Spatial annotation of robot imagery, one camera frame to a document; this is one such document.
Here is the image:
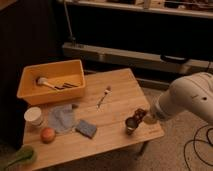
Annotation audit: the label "dark grape bunch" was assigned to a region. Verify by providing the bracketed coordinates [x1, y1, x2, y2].
[133, 108, 147, 124]

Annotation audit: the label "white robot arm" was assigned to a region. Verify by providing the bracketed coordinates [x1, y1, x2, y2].
[143, 72, 213, 125]

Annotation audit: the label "metal cup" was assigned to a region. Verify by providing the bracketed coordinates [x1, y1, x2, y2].
[125, 117, 138, 135]

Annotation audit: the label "white paper cup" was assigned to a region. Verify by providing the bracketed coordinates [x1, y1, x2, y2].
[24, 107, 43, 126]

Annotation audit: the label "wooden table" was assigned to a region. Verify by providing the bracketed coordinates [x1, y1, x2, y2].
[21, 69, 164, 171]

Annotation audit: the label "blue-grey sponge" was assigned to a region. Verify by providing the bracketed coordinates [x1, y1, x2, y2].
[75, 120, 97, 139]

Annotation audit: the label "small dark object by cloth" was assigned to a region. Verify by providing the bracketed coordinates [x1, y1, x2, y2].
[72, 104, 79, 109]

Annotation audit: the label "grey cloth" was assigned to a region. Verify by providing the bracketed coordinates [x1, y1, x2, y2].
[48, 104, 75, 133]

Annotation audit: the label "yellow plastic bin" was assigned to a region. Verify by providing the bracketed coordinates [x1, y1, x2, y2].
[17, 60, 86, 105]

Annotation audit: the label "red apple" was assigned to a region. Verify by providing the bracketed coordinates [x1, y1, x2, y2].
[40, 127, 55, 143]

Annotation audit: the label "metal pole with base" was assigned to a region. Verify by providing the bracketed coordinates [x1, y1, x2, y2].
[63, 0, 83, 47]

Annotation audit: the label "white-headed dish brush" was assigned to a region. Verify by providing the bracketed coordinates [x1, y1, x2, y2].
[36, 77, 60, 90]

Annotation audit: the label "green pear-shaped toy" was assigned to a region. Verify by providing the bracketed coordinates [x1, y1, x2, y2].
[0, 145, 37, 171]

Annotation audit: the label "black cables on floor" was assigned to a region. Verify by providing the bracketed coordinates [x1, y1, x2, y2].
[183, 123, 213, 171]

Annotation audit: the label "black handle on shelf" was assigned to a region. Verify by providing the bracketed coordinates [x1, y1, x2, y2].
[160, 55, 189, 64]

